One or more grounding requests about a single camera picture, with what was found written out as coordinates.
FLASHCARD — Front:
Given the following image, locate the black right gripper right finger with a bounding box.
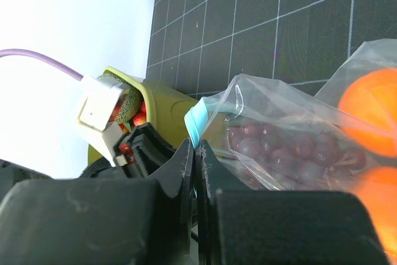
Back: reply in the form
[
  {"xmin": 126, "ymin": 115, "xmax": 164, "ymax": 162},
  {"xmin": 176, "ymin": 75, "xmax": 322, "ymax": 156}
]
[{"xmin": 195, "ymin": 141, "xmax": 389, "ymax": 264}]

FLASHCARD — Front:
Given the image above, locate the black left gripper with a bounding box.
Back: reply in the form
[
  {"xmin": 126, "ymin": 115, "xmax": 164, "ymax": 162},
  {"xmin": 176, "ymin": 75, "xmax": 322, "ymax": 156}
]
[{"xmin": 0, "ymin": 122, "xmax": 184, "ymax": 182}]

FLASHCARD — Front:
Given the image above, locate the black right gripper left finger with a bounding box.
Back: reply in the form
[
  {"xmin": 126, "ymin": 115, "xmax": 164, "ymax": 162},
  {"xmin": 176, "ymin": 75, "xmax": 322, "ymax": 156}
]
[{"xmin": 1, "ymin": 139, "xmax": 193, "ymax": 264}]

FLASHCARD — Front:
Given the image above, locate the purple toy grape bunch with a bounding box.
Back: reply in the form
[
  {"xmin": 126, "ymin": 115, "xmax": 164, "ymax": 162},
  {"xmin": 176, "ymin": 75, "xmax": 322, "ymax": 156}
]
[{"xmin": 225, "ymin": 119, "xmax": 367, "ymax": 191}]

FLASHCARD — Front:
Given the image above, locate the clear zip top bag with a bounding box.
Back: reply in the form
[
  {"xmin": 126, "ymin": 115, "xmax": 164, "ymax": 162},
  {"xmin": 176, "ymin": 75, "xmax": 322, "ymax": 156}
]
[{"xmin": 184, "ymin": 38, "xmax": 397, "ymax": 265}]

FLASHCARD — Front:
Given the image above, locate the orange toy tangerine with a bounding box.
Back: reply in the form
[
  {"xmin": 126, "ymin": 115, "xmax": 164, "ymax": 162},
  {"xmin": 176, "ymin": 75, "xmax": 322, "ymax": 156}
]
[
  {"xmin": 338, "ymin": 68, "xmax": 396, "ymax": 158},
  {"xmin": 352, "ymin": 166, "xmax": 396, "ymax": 261}
]

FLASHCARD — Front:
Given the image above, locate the red toy strawberry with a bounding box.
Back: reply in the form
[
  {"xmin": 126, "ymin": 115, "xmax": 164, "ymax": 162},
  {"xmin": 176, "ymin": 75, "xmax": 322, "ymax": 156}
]
[{"xmin": 133, "ymin": 112, "xmax": 147, "ymax": 127}]

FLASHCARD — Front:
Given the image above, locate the olive green plastic bin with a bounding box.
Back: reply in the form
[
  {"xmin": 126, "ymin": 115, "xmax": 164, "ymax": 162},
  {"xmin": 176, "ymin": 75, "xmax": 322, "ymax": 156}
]
[{"xmin": 87, "ymin": 67, "xmax": 197, "ymax": 164}]

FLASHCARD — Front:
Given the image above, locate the green toy melon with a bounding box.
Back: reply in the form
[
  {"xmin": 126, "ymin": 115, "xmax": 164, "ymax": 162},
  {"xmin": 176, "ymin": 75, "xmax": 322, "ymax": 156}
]
[{"xmin": 97, "ymin": 73, "xmax": 143, "ymax": 124}]

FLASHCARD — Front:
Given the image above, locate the black grid mat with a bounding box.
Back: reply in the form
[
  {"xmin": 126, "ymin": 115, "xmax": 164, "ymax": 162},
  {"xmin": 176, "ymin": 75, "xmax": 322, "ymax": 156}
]
[{"xmin": 146, "ymin": 0, "xmax": 396, "ymax": 99}]

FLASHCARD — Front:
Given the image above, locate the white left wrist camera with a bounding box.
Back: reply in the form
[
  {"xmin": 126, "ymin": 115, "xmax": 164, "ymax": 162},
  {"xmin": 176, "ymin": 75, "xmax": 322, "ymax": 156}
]
[{"xmin": 74, "ymin": 76, "xmax": 128, "ymax": 167}]

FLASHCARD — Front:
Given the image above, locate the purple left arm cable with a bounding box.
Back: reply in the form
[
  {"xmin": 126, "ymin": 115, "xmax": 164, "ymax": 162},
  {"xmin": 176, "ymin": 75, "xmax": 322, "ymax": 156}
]
[{"xmin": 0, "ymin": 48, "xmax": 84, "ymax": 83}]

